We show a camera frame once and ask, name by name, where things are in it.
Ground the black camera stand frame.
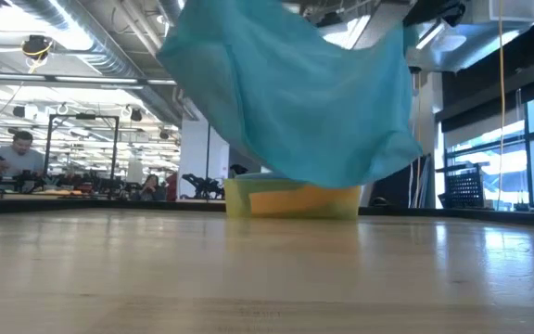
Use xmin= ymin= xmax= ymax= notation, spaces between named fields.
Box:
xmin=206 ymin=122 xmax=213 ymax=180
xmin=43 ymin=114 xmax=120 ymax=186

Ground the black fabric panel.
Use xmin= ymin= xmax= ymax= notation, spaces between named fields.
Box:
xmin=369 ymin=152 xmax=433 ymax=209

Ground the orange microfiber towel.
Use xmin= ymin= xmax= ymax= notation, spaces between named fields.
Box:
xmin=248 ymin=184 xmax=362 ymax=217

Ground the black round ceiling device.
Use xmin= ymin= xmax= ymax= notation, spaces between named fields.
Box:
xmin=20 ymin=34 xmax=55 ymax=60

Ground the light blue microfiber towel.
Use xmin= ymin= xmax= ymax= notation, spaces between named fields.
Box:
xmin=155 ymin=0 xmax=424 ymax=189

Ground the black perforated crate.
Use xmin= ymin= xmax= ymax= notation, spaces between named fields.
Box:
xmin=436 ymin=161 xmax=490 ymax=209

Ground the yellow hanging cord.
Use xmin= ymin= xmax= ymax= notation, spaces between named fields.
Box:
xmin=413 ymin=71 xmax=423 ymax=209
xmin=498 ymin=0 xmax=506 ymax=205

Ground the yellow translucent plastic bin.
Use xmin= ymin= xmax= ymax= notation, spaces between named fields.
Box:
xmin=223 ymin=173 xmax=363 ymax=221

